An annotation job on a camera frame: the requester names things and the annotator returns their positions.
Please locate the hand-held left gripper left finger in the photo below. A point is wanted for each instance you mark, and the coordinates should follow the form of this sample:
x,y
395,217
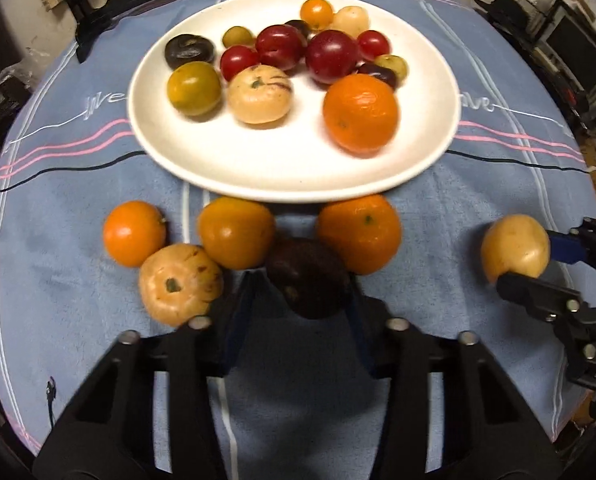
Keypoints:
x,y
235,330

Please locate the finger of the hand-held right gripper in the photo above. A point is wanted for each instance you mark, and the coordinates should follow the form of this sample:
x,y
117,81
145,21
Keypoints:
x,y
528,292
568,249

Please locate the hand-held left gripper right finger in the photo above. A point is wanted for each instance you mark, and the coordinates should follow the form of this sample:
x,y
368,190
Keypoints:
x,y
360,332

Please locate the yellow round fruit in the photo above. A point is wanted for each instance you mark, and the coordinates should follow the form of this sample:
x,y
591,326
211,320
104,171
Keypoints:
x,y
515,247

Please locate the white round plate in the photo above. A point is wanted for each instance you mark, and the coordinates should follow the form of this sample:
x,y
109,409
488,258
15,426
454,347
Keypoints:
x,y
288,160

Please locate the large orange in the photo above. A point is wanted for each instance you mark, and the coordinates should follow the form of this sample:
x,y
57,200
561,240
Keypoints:
x,y
360,112

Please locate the large red plum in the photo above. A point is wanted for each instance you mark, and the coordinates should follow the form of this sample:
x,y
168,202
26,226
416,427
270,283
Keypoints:
x,y
332,56

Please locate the pale striped round fruit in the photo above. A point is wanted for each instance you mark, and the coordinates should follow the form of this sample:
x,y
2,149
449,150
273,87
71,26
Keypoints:
x,y
260,93
180,284

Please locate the orange tangerine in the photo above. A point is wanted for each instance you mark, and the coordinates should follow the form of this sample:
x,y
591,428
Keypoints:
x,y
134,232
359,234
236,232

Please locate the black media desk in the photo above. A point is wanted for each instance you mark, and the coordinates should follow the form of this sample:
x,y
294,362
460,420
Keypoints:
x,y
543,55

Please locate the computer monitor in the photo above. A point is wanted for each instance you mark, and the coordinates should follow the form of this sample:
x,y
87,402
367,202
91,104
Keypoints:
x,y
583,50

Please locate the blue striped tablecloth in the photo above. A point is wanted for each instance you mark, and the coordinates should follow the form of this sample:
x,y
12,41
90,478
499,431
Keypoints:
x,y
77,170

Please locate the yellow-green citrus fruit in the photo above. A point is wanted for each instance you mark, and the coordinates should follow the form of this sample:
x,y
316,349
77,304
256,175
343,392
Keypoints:
x,y
194,87

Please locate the black hat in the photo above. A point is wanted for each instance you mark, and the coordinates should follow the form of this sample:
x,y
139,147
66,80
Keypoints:
x,y
503,10

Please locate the dark purple grape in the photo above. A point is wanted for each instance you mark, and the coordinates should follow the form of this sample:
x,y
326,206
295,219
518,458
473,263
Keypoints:
x,y
380,76

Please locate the red cherry tomato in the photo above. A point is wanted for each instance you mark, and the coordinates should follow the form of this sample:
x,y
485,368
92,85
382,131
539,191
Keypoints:
x,y
373,44
237,62

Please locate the dark wrinkled purple fruit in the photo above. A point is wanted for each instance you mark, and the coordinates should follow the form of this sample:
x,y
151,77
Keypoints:
x,y
189,50

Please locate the small dark grape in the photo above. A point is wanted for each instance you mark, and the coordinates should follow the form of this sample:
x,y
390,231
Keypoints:
x,y
299,26

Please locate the pale yellow small fruit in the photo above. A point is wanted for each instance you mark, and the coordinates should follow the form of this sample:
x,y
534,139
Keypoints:
x,y
350,19

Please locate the small orange kumquat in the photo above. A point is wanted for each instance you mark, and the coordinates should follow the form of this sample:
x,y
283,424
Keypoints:
x,y
316,13

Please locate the round fish painting on stand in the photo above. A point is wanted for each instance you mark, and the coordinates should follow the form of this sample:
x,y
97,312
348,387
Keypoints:
x,y
95,30

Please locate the pile of plastic bags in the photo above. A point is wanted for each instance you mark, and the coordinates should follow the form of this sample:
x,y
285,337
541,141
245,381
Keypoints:
x,y
5,80

